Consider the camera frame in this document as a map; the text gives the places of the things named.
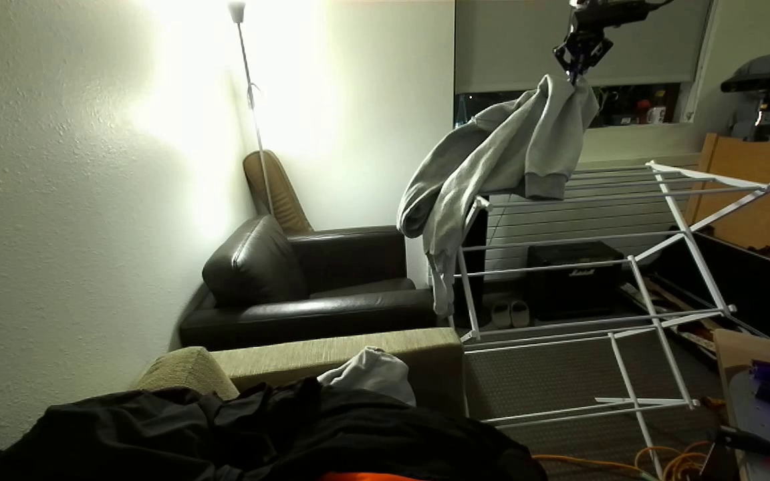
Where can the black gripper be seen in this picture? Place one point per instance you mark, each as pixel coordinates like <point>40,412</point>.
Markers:
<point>589,39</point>

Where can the grey hooded sweatshirt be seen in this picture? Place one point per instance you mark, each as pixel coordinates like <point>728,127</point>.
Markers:
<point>492,150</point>

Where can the black padded bench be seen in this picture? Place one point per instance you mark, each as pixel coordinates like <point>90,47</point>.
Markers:
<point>769,70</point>

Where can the white clothes drying rack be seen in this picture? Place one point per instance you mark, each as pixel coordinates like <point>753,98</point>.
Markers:
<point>686,233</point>

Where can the tall black speaker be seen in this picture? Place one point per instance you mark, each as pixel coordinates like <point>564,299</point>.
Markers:
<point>476,249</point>

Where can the black amplifier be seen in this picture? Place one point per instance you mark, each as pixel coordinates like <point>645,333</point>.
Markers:
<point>582,285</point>

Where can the wooden board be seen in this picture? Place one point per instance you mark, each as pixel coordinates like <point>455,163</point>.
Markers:
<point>760,195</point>

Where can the white slipper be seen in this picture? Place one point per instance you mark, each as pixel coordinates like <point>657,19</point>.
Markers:
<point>499,313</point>
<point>519,310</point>

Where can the black low cabinet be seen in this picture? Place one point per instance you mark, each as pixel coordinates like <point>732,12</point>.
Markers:
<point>760,295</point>

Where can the cardboard box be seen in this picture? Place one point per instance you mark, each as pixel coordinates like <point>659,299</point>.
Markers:
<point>736,350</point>

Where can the small light grey garment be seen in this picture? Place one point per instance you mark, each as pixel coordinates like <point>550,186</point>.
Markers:
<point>372,376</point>

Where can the black leather armchair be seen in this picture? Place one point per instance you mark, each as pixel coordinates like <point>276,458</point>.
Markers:
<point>252,263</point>

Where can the orange garment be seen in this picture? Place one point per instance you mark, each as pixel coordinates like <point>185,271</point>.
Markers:
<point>367,476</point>

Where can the black clothes pile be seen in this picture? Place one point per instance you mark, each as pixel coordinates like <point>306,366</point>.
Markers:
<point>226,436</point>

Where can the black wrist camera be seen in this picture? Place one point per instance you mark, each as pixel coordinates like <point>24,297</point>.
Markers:
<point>622,12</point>

